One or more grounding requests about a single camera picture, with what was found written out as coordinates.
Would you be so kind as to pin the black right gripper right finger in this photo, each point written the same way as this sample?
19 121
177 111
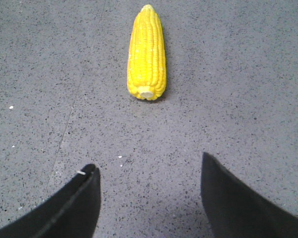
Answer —
236 211

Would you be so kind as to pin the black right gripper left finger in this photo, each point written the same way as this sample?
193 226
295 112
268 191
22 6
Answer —
72 212

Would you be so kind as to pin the yellow corn cob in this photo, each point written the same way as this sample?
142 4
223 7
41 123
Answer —
146 69

